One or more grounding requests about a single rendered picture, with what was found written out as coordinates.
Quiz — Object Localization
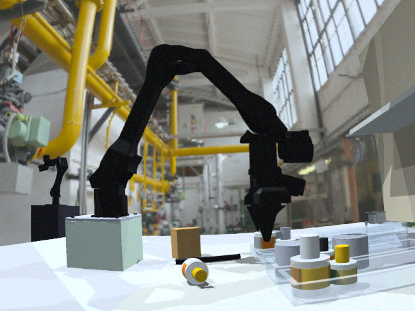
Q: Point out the tan cardboard box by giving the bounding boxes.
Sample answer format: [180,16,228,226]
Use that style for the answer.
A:
[171,227,201,259]

